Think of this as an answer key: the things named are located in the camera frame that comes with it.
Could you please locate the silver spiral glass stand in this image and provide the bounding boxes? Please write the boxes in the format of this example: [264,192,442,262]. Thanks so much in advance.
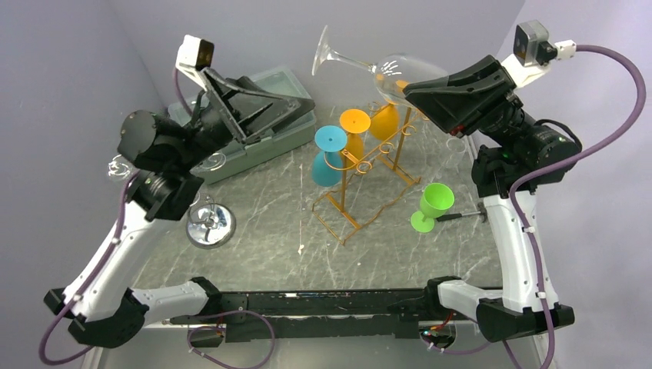
[183,152,238,250]

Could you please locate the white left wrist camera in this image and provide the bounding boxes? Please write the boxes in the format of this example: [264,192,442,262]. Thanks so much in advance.
[175,35,215,89]

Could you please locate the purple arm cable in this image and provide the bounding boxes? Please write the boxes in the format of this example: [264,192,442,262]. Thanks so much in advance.
[38,66,195,367]
[420,45,647,369]

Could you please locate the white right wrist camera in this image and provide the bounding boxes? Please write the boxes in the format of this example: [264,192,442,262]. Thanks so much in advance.
[501,20,577,89]

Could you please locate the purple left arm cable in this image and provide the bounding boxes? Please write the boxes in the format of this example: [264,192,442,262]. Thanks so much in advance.
[38,66,195,367]

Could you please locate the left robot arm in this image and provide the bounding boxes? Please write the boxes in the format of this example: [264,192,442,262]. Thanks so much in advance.
[44,67,314,349]

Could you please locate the gold wire glass rack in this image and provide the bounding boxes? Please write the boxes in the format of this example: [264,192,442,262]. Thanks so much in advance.
[310,105,421,245]

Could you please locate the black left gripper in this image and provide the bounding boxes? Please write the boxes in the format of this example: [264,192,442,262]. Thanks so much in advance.
[172,66,314,171]

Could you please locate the orange wine glass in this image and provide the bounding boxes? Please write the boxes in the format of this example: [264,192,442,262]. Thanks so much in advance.
[339,109,371,159]
[369,104,400,141]

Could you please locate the clear wine glass front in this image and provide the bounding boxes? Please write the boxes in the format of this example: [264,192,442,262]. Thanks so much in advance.
[311,26,449,107]

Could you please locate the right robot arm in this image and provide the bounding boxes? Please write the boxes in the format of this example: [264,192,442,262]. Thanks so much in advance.
[403,56,581,342]

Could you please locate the orange wine glass front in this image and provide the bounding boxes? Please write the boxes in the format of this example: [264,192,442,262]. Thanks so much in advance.
[339,109,371,159]

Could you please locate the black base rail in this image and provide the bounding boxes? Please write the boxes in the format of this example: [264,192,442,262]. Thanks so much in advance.
[170,288,458,349]

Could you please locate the clear glass on stand middle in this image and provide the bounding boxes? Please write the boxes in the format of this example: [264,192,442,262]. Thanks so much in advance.
[106,155,134,182]

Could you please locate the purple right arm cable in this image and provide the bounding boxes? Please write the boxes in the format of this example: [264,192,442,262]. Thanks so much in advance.
[420,45,647,369]

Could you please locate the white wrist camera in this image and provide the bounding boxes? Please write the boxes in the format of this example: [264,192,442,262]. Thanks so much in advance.
[501,20,577,89]
[175,35,215,89]

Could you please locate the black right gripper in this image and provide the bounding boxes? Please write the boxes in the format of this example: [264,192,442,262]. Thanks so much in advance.
[404,55,539,152]

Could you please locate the green wine glass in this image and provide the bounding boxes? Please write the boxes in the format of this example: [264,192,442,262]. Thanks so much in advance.
[410,183,455,233]

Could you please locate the orange wine glass rear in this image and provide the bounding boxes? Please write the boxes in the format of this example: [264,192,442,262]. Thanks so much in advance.
[369,104,400,141]

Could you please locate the clear wine glass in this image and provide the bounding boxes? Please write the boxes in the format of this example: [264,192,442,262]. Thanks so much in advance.
[311,26,449,107]
[444,138,467,169]

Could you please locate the black handled hammer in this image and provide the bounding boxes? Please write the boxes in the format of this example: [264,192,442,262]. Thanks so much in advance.
[435,202,487,223]

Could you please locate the blue wine glass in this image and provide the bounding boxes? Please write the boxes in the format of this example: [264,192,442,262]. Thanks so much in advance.
[311,125,348,187]

